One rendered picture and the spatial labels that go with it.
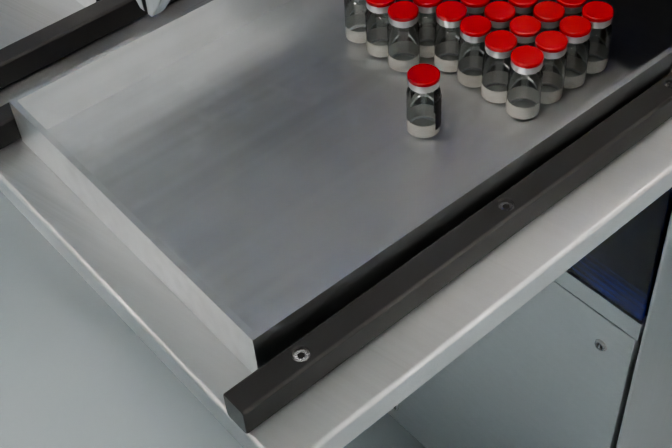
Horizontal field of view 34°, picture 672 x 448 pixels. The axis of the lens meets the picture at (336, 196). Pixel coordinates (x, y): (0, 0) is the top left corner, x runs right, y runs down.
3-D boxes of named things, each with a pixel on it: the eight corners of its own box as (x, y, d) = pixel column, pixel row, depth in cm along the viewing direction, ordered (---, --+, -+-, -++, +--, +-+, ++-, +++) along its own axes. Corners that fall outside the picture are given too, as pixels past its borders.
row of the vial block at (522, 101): (365, -4, 81) (363, -57, 78) (546, 110, 71) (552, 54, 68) (343, 9, 81) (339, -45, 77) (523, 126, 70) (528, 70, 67)
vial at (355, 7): (362, 22, 79) (360, -32, 76) (382, 35, 78) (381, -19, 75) (339, 35, 78) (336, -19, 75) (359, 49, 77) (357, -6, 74)
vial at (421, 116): (424, 112, 72) (424, 61, 69) (447, 128, 71) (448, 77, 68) (399, 128, 71) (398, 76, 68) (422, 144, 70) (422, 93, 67)
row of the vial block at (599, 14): (430, -40, 84) (431, -93, 81) (613, 65, 74) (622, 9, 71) (409, -28, 83) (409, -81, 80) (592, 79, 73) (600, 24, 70)
